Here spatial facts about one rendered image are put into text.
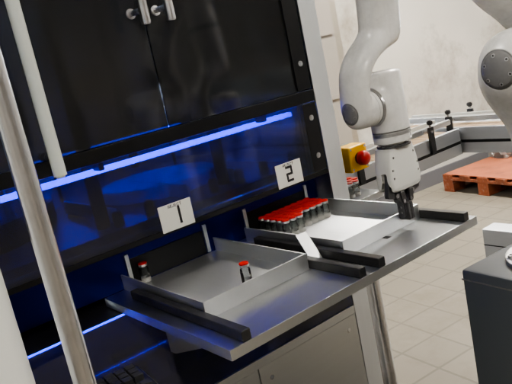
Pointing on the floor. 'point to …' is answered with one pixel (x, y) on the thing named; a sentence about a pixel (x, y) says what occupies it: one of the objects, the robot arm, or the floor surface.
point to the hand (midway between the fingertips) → (405, 209)
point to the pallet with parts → (482, 174)
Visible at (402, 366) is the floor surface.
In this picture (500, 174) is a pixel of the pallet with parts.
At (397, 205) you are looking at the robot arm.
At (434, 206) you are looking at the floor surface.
